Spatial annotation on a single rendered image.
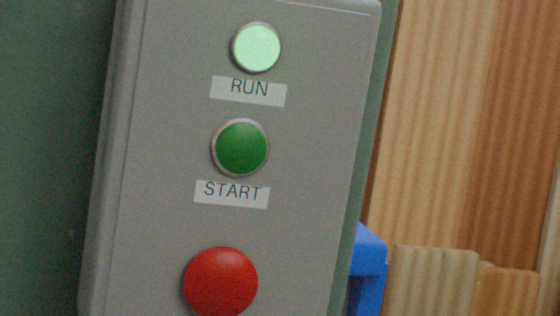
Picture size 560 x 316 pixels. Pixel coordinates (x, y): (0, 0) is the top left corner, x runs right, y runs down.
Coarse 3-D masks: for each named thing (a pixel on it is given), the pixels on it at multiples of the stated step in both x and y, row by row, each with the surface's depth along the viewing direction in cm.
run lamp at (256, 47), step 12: (252, 24) 41; (264, 24) 41; (240, 36) 41; (252, 36) 41; (264, 36) 41; (276, 36) 41; (240, 48) 41; (252, 48) 41; (264, 48) 41; (276, 48) 41; (240, 60) 41; (252, 60) 41; (264, 60) 41; (276, 60) 42; (252, 72) 41
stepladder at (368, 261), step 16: (368, 240) 129; (352, 256) 128; (368, 256) 129; (384, 256) 129; (352, 272) 129; (368, 272) 129; (384, 272) 132; (352, 288) 134; (368, 288) 132; (352, 304) 134; (368, 304) 132
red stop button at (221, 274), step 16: (208, 256) 42; (224, 256) 42; (240, 256) 43; (192, 272) 42; (208, 272) 42; (224, 272) 42; (240, 272) 42; (256, 272) 43; (192, 288) 42; (208, 288) 42; (224, 288) 42; (240, 288) 43; (256, 288) 43; (192, 304) 43; (208, 304) 42; (224, 304) 43; (240, 304) 43
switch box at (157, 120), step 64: (128, 0) 41; (192, 0) 41; (256, 0) 41; (320, 0) 42; (128, 64) 41; (192, 64) 41; (320, 64) 42; (128, 128) 41; (192, 128) 42; (320, 128) 43; (128, 192) 42; (192, 192) 42; (320, 192) 43; (128, 256) 42; (192, 256) 43; (256, 256) 44; (320, 256) 44
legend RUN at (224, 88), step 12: (216, 84) 41; (228, 84) 42; (240, 84) 42; (252, 84) 42; (264, 84) 42; (276, 84) 42; (216, 96) 42; (228, 96) 42; (240, 96) 42; (252, 96) 42; (264, 96) 42; (276, 96) 42
